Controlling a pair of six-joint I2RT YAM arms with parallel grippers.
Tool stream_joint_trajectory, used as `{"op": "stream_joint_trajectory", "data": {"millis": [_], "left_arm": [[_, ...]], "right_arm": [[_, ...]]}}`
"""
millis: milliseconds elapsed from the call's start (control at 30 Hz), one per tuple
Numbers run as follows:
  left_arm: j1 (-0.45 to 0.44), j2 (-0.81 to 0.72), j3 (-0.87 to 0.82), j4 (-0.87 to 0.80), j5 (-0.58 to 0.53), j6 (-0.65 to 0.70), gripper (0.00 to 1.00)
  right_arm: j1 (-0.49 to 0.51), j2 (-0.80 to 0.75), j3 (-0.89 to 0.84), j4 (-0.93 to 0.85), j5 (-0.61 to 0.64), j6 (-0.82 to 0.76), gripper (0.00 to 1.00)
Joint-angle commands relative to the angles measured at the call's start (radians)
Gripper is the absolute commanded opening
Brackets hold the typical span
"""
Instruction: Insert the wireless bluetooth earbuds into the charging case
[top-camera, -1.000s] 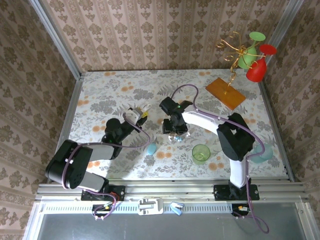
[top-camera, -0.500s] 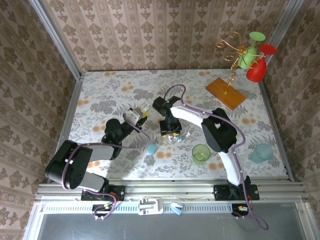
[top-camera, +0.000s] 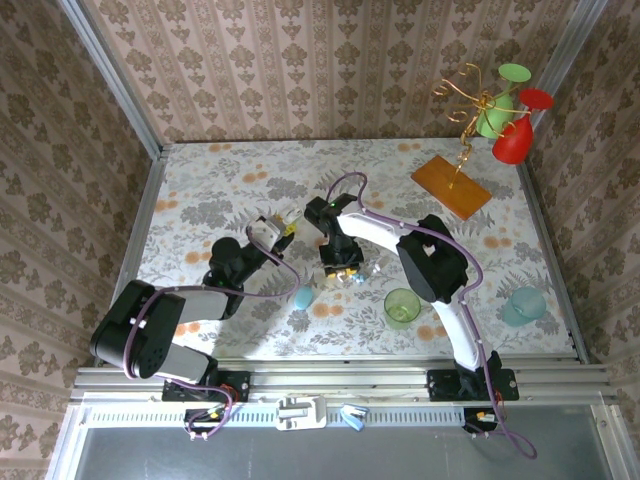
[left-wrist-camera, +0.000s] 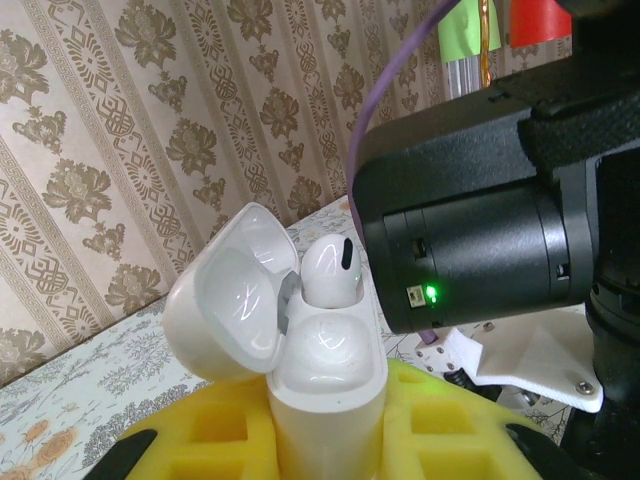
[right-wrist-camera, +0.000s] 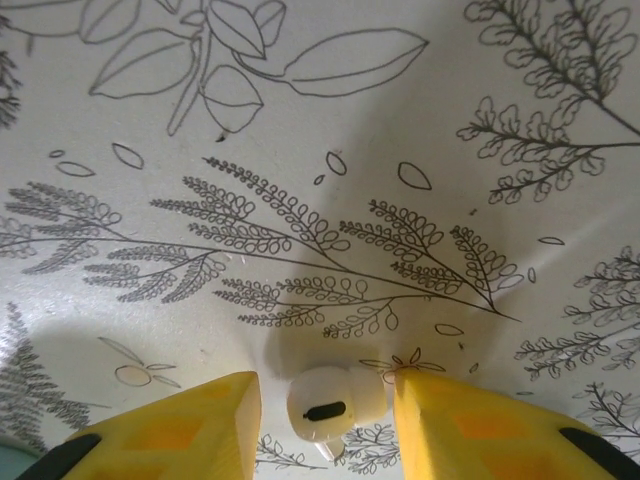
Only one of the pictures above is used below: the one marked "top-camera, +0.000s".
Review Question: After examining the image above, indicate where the green transparent plastic cup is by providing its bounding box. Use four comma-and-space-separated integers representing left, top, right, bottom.
383, 287, 423, 330

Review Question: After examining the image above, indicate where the floral patterned table cover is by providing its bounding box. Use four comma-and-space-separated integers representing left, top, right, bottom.
132, 138, 576, 359

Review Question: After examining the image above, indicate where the orange wooden rack base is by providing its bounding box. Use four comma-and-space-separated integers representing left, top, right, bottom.
410, 154, 494, 222

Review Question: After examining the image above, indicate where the blue plastic clip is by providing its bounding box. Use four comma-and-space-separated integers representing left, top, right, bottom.
339, 403, 370, 432

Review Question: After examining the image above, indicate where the teal translucent plastic cup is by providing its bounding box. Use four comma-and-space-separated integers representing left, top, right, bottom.
501, 286, 549, 327

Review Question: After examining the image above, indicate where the grey metal panel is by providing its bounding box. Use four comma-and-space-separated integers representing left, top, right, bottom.
74, 424, 616, 480

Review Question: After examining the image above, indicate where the red plastic wine glass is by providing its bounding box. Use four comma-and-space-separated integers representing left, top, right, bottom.
492, 88, 555, 165

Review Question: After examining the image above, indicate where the green plastic wine glass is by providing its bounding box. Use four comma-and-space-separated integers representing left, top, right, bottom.
474, 63, 532, 140

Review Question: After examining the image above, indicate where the aluminium table side rail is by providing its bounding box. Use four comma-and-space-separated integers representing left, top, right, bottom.
69, 147, 169, 396
514, 162, 594, 364

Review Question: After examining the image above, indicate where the aluminium frame rail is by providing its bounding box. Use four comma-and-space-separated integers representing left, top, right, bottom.
69, 355, 619, 404

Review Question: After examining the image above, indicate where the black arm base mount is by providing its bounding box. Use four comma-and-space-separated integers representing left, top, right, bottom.
427, 368, 519, 402
162, 370, 251, 403

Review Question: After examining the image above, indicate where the white plastic bracket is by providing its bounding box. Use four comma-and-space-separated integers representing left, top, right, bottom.
275, 394, 328, 431

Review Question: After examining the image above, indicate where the white slotted cable duct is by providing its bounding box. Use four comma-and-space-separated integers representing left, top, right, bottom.
82, 401, 464, 426

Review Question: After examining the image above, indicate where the black connector with wires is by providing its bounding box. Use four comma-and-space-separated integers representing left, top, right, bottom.
183, 407, 226, 442
463, 407, 501, 437

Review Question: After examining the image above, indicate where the gold wire glass rack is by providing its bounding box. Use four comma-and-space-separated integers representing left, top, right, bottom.
432, 62, 501, 190

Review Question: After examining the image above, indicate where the aluminium frame post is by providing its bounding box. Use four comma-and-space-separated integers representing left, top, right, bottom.
529, 0, 609, 101
57, 0, 166, 161

